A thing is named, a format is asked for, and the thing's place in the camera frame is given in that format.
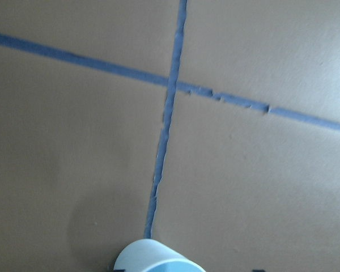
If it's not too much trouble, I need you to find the pale blue cup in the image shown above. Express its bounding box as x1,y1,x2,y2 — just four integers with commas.
113,239,204,272

